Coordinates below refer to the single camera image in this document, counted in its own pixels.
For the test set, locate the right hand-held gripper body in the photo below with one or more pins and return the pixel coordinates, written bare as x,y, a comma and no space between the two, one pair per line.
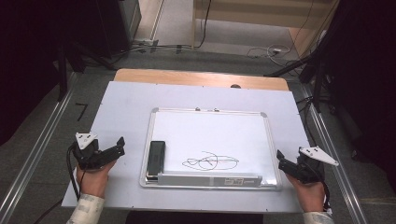
309,168

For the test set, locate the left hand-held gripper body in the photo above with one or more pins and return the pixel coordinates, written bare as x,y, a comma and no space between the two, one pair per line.
88,154

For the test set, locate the black whiteboard eraser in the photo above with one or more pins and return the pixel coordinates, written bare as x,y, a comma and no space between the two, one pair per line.
156,157

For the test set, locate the metal-framed whiteboard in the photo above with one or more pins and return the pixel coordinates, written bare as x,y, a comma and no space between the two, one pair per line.
214,137

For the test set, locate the person's right hand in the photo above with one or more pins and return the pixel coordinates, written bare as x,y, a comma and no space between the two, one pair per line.
306,194

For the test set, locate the person's left hand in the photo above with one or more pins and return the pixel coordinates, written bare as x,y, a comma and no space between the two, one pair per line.
95,180

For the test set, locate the large white table sheet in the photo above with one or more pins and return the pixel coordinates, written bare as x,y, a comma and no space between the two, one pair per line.
124,105

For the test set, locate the black metal stand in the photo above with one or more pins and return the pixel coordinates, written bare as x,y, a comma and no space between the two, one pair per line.
318,87

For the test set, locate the wooden table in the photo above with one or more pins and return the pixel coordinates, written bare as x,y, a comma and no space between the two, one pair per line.
186,77

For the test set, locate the dark cloth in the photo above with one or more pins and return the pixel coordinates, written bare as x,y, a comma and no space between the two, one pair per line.
193,218

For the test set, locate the grey power strip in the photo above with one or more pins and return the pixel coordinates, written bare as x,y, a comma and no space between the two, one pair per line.
146,43

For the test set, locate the black cabinet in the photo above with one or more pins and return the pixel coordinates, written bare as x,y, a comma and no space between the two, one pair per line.
115,25

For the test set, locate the light wooden shelf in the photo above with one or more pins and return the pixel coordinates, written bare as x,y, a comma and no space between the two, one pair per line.
249,12

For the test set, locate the aluminium floor rail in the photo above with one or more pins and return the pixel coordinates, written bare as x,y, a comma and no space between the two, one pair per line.
339,161
40,140

